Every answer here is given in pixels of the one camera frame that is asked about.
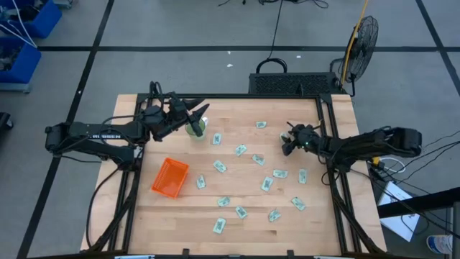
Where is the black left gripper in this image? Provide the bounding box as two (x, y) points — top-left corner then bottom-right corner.
(163, 92), (211, 138)

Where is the black floor fan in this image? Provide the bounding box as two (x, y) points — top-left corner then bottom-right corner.
(329, 15), (380, 97)

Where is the pale green ceramic mug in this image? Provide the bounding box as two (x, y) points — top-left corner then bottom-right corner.
(184, 117), (210, 142)

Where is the white paper sheet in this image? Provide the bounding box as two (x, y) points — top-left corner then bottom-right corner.
(377, 181), (420, 242)

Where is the orange plastic mesh basket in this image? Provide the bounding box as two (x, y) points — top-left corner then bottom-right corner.
(151, 157), (190, 199)

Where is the white coiled cable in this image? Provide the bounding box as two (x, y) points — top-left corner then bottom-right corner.
(379, 157), (407, 174)

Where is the yellow hanging cable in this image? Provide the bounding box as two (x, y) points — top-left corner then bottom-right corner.
(339, 0), (370, 86)

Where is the black arm base cable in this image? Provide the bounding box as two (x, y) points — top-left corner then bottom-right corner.
(85, 165), (123, 250)

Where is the thin white cable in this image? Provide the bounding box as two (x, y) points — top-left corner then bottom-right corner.
(11, 0), (38, 48)
(0, 23), (38, 48)

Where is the white plastic bottle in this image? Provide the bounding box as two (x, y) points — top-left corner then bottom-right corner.
(426, 234), (454, 255)

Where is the black looped floor cable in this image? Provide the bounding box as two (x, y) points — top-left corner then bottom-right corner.
(256, 0), (288, 75)

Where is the blue plastic storage bin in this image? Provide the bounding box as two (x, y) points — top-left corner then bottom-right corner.
(0, 35), (42, 94)
(0, 0), (63, 39)

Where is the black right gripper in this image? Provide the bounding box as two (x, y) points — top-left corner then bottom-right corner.
(282, 122), (323, 157)

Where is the black perforated computer case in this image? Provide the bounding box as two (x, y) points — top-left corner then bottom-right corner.
(248, 71), (343, 96)

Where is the black metal beam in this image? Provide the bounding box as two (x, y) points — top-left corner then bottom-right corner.
(377, 186), (460, 219)

